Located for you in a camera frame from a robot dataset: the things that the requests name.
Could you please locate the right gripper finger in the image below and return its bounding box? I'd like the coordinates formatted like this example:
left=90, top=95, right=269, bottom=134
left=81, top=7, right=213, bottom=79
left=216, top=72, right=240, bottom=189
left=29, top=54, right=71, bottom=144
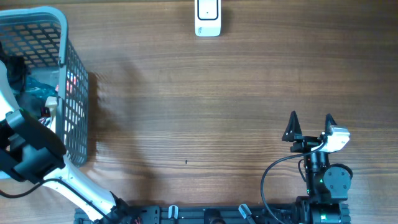
left=282, top=111, right=303, bottom=142
left=321, top=113, right=336, bottom=136

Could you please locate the blue mouthwash bottle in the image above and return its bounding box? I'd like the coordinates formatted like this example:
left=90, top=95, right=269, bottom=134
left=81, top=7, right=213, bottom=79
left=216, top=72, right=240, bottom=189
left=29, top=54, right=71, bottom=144
left=24, top=77, right=58, bottom=101

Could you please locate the beige plastic pouch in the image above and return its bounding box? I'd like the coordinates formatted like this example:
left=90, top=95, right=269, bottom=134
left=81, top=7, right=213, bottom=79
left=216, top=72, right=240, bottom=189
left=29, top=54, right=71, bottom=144
left=44, top=96, right=58, bottom=133

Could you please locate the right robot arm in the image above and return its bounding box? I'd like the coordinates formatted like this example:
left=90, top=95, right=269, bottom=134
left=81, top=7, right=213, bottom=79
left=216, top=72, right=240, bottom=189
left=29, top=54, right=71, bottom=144
left=282, top=111, right=353, bottom=224

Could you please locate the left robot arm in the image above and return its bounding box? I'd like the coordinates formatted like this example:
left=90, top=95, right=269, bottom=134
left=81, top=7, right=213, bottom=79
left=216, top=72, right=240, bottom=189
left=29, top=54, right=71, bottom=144
left=1, top=64, right=135, bottom=223

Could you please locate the white barcode scanner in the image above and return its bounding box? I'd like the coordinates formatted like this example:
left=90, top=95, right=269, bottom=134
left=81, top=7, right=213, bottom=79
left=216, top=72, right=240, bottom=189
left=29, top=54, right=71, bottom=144
left=194, top=0, right=221, bottom=37

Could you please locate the black red packaged item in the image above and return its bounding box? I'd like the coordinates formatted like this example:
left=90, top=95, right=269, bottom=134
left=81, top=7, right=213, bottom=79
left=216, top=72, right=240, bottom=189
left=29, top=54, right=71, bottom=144
left=38, top=107, right=52, bottom=128

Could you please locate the red tissue pack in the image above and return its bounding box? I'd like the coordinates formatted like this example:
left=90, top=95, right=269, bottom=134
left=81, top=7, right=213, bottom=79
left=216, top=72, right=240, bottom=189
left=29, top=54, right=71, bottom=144
left=55, top=71, right=78, bottom=96

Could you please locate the grey plastic shopping basket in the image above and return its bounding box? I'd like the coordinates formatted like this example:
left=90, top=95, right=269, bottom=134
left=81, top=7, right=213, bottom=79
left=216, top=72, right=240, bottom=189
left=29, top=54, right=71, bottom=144
left=1, top=6, right=89, bottom=183

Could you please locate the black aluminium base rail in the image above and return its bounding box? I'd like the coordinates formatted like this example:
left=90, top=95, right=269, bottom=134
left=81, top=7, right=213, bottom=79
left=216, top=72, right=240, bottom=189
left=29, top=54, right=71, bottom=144
left=73, top=203, right=352, bottom=224

